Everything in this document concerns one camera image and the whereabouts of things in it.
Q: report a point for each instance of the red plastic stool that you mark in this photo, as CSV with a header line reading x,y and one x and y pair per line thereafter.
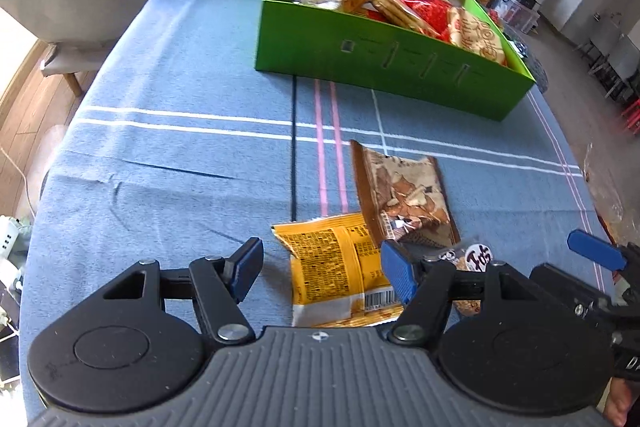
x,y
632,114

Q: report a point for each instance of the clear biscuit packet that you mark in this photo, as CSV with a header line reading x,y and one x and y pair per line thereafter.
x,y
400,12

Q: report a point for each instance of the blue striped tablecloth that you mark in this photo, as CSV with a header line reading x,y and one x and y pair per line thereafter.
x,y
175,157

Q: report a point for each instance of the green cardboard box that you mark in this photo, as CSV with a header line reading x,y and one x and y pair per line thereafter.
x,y
390,72

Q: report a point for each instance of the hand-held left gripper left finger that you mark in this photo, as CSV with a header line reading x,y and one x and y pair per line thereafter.
x,y
246,264

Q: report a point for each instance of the person's right hand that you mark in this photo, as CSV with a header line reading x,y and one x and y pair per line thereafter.
x,y
622,402

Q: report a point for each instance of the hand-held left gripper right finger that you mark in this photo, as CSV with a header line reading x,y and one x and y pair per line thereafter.
x,y
400,269

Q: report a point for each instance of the red snack packet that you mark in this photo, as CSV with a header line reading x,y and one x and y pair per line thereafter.
x,y
430,4

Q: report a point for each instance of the clear plastic storage bin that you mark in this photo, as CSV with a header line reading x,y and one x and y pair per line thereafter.
x,y
520,12

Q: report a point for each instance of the yellow snack packet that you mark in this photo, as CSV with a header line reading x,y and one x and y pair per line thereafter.
x,y
330,267

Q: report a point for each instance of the brown snack packet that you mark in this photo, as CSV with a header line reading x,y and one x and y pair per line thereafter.
x,y
405,192

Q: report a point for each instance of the bagged toast bread slice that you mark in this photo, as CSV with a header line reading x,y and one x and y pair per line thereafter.
x,y
480,37

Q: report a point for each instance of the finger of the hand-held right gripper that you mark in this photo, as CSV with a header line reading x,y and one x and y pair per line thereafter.
x,y
575,294
595,249

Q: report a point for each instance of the small round label packet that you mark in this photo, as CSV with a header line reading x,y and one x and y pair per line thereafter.
x,y
472,257

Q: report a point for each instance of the grey dining chair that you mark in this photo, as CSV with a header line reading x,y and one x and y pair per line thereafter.
x,y
597,42
625,62

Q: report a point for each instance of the dark round table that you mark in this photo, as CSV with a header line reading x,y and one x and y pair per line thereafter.
x,y
530,62

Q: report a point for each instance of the white power strip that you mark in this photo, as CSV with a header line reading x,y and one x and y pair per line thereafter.
x,y
12,237

